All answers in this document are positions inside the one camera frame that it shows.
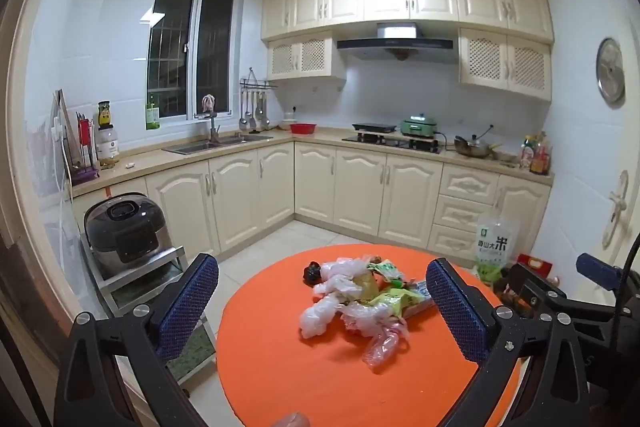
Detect white plastic bag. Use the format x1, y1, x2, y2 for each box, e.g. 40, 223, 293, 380
314, 256, 375, 299
298, 294, 347, 339

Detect wok with glass lid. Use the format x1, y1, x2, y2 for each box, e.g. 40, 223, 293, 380
453, 132, 502, 160

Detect clear plastic wrap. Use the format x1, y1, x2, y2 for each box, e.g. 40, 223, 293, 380
340, 297, 412, 342

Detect green snack wrapper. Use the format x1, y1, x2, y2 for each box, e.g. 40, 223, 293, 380
367, 258, 406, 289

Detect cream door handle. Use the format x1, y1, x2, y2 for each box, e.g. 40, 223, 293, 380
601, 169, 632, 251

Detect black gas stove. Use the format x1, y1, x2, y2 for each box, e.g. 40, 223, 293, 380
341, 132, 444, 156

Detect round metal pot lid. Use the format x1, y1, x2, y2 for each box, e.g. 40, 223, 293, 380
595, 37, 627, 106

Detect metal step stand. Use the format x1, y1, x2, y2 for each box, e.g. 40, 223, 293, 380
79, 234, 219, 397

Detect group of seasoning bottles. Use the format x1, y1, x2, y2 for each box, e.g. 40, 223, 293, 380
518, 132, 554, 176

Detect upright cutting board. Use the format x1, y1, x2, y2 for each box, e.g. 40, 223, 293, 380
51, 89, 77, 204

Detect beige kitchen countertop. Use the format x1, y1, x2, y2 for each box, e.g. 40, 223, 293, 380
70, 127, 555, 198

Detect sliding window with bars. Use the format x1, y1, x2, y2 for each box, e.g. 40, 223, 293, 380
145, 0, 236, 124

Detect white lidded jar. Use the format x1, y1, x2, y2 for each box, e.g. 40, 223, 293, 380
94, 124, 121, 164

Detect round orange table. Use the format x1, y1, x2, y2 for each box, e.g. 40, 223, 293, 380
216, 243, 530, 427

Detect yellow-green snack wrapper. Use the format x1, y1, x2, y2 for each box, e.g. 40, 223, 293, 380
369, 288, 426, 319

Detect green electric cooking pot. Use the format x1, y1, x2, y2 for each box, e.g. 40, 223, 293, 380
398, 113, 435, 139

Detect red gift box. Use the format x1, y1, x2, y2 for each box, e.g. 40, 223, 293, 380
514, 253, 556, 281

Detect purple knife rack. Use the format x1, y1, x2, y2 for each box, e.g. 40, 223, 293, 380
69, 110, 99, 188

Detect clear and green rice bag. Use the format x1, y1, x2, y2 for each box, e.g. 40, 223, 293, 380
473, 214, 521, 284

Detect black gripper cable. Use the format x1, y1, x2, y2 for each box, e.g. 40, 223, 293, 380
612, 231, 640, 312

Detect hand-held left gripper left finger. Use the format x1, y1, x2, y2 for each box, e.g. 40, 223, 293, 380
54, 253, 220, 427

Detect crushed clear plastic bottle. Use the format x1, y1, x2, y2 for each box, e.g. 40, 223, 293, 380
362, 328, 404, 373

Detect tan wrapper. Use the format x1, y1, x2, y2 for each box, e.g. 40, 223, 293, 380
357, 272, 387, 304

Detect cream lower kitchen cabinets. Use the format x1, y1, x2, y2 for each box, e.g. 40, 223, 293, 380
71, 141, 554, 269

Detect black and silver rice cooker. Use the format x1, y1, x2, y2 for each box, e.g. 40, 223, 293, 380
83, 192, 169, 279

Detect black induction cooker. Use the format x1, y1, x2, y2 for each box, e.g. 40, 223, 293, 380
351, 121, 399, 134

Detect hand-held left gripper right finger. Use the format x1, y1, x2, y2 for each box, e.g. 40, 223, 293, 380
425, 258, 591, 427

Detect black range hood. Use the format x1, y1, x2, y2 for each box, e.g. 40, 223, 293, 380
335, 22, 455, 60

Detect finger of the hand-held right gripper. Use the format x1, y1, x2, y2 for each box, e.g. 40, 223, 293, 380
506, 263, 567, 314
576, 253, 622, 292

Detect light blue packet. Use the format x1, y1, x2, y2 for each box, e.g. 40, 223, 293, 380
400, 279, 437, 316

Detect stainless steel sink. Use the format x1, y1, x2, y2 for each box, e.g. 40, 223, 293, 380
161, 134, 274, 156

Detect cream lattice door cabinet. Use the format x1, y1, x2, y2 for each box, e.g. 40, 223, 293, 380
457, 27, 554, 103
266, 31, 348, 82

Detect green glass bottle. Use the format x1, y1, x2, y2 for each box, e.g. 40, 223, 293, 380
144, 94, 161, 132

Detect wall rack with hanging utensils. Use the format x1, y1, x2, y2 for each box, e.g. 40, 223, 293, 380
238, 67, 279, 132

